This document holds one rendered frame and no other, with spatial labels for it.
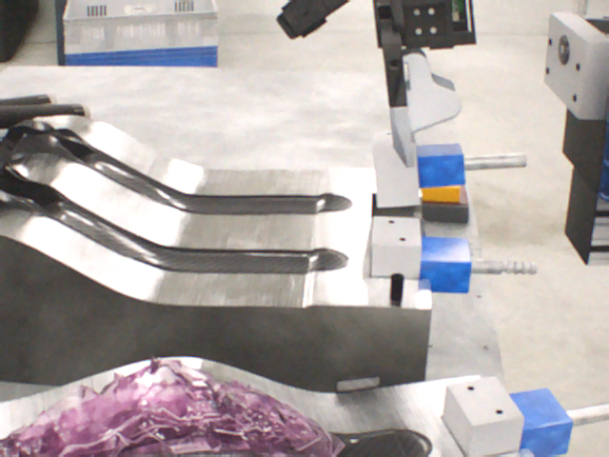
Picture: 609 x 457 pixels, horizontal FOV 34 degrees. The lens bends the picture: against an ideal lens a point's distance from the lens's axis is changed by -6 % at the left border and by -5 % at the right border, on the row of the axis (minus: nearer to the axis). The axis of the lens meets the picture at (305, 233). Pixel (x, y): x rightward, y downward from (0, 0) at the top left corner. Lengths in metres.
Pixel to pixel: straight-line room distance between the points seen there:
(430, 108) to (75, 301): 0.32
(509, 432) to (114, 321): 0.31
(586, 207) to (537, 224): 1.88
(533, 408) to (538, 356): 1.74
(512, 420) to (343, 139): 0.72
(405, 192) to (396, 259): 0.11
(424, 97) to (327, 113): 0.57
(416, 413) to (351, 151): 0.62
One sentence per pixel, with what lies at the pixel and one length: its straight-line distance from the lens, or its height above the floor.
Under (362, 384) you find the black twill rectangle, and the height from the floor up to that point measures 0.86.
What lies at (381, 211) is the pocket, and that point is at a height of 0.87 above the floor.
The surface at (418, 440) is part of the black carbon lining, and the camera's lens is 0.67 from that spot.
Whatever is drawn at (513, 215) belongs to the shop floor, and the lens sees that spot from 3.12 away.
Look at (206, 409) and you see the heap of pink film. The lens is 0.59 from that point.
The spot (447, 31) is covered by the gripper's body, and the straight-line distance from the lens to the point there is 0.84.
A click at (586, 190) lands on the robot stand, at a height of 0.81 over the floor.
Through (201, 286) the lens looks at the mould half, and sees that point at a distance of 0.78.
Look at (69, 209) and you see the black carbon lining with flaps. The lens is 0.83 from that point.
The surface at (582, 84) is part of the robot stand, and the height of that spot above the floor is 0.94.
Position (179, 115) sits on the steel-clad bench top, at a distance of 1.39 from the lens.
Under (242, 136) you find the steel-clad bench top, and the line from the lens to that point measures 1.31.
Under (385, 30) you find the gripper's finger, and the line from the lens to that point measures 0.82.
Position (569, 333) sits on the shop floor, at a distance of 2.53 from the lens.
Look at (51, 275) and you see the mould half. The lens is 0.77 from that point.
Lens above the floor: 1.25
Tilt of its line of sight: 25 degrees down
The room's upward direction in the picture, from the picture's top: 1 degrees clockwise
